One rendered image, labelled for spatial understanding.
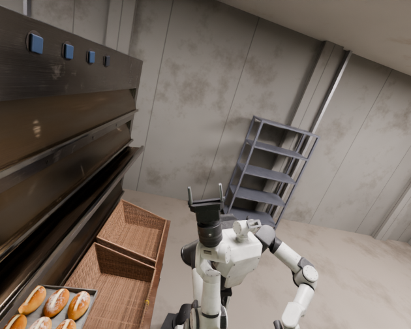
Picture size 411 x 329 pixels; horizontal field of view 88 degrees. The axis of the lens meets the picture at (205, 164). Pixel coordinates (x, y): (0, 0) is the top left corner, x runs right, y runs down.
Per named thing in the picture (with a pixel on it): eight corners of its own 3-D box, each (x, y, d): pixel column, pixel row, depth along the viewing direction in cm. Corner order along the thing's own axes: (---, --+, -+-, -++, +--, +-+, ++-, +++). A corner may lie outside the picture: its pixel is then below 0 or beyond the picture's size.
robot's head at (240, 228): (229, 232, 109) (235, 218, 106) (244, 230, 114) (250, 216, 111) (237, 241, 104) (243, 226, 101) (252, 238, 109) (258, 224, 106)
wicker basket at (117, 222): (91, 265, 164) (94, 237, 155) (117, 220, 217) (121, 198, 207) (153, 277, 170) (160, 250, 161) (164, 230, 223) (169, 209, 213)
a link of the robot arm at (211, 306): (201, 284, 75) (199, 344, 73) (229, 282, 77) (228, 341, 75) (195, 273, 85) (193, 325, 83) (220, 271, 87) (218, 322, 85)
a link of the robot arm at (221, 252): (194, 237, 77) (197, 264, 79) (222, 241, 72) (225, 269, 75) (206, 221, 86) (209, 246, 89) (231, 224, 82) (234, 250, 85)
